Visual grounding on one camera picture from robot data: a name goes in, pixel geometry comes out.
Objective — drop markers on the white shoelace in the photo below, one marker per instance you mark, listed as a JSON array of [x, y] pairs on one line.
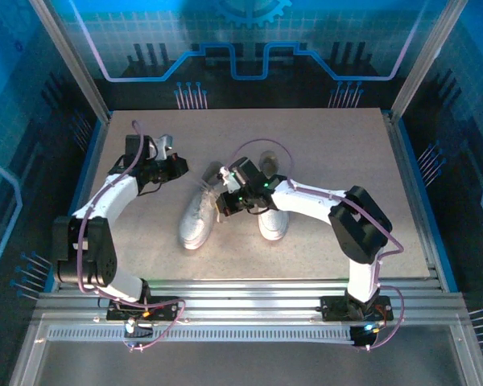
[[206, 201]]

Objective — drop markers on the white sneaker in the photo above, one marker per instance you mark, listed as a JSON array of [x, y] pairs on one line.
[[273, 227], [195, 229]]

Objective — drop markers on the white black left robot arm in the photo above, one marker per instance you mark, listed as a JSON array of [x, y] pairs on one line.
[[108, 197]]

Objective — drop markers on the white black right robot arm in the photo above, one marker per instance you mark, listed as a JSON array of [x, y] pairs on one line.
[[302, 197]]

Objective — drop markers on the black controller box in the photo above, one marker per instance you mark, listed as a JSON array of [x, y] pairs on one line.
[[139, 331], [362, 335]]

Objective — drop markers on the aluminium side rail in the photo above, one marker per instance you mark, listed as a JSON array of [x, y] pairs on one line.
[[92, 161], [410, 181]]

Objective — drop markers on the aluminium corner post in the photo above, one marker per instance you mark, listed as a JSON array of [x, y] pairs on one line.
[[426, 60], [72, 64]]

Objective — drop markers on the aluminium front rail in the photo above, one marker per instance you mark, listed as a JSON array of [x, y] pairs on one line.
[[245, 301]]

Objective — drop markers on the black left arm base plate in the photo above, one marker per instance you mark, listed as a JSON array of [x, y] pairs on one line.
[[167, 304]]

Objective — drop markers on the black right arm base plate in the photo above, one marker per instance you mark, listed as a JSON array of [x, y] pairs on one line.
[[334, 307]]

